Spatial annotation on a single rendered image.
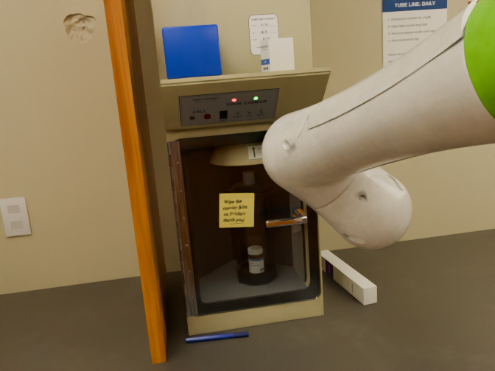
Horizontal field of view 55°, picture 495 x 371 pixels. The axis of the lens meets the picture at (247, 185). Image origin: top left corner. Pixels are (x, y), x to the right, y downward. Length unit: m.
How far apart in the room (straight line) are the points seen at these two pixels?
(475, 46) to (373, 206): 0.31
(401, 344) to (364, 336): 0.08
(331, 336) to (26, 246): 0.92
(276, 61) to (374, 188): 0.40
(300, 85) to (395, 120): 0.52
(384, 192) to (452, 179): 1.11
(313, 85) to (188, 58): 0.24
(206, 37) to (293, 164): 0.39
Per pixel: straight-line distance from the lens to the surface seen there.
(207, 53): 0.90
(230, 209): 1.03
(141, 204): 0.94
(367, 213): 0.63
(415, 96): 0.42
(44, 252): 1.56
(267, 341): 1.10
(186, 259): 1.06
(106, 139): 1.46
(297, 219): 1.02
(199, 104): 0.93
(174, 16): 1.01
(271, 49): 0.94
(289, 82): 0.93
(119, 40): 0.92
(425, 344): 1.10
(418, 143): 0.45
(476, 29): 0.38
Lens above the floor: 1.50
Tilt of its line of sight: 13 degrees down
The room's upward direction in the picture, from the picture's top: 4 degrees counter-clockwise
